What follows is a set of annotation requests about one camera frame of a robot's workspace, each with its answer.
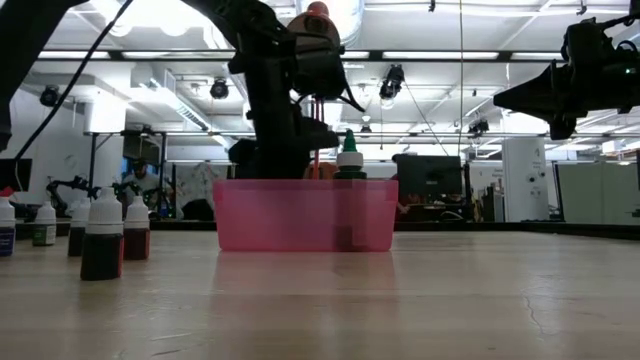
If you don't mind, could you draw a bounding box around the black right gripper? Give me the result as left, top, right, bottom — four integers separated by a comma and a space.
493, 59, 640, 141

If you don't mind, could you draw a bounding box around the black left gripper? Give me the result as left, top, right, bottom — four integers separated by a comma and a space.
228, 49, 341, 180

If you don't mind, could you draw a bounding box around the large green bottle green cap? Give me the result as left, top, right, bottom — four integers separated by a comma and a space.
333, 128, 369, 250

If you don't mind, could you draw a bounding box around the small white-capped coloring bottle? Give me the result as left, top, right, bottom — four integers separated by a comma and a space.
123, 195, 151, 261
80, 187, 125, 281
68, 198, 91, 257

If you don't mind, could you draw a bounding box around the small white-capped bottle green label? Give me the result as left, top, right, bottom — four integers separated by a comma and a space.
33, 201, 57, 247

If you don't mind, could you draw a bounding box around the small white-capped bottle blue label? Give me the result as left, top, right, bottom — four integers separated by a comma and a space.
0, 195, 16, 257

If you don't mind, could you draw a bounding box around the pink translucent plastic bin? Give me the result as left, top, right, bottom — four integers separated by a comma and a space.
213, 178, 400, 253

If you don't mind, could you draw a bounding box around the green partition screen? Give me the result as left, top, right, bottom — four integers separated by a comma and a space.
556, 162, 622, 225

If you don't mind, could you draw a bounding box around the person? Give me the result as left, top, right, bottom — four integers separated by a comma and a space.
391, 152, 417, 221
121, 157, 166, 217

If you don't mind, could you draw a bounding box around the black computer monitor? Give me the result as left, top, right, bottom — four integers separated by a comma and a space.
397, 154, 464, 204

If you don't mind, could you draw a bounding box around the red desk lamp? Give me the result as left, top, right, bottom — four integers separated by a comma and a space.
287, 1, 346, 181

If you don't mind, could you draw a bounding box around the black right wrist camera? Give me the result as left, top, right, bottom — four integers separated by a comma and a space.
562, 17, 619, 66

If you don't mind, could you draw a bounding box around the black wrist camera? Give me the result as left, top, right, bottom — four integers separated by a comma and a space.
292, 34, 366, 114
562, 17, 619, 66

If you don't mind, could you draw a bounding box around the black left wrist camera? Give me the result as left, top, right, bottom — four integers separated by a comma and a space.
292, 34, 366, 114

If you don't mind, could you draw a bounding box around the black metal table frame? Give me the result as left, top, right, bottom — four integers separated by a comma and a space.
0, 217, 640, 240

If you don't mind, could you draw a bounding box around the black wall screen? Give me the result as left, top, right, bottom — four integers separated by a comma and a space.
0, 158, 34, 193

